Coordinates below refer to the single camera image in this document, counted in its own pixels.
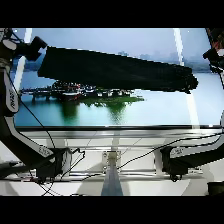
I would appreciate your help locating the black pants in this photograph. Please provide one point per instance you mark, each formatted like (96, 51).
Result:
(116, 71)

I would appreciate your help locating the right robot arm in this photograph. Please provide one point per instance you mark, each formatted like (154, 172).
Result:
(190, 156)

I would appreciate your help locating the silver frame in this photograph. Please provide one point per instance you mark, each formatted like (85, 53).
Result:
(111, 181)

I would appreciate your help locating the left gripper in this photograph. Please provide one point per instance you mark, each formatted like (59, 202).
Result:
(35, 48)

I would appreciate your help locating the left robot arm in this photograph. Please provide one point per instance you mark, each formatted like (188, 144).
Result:
(13, 140)

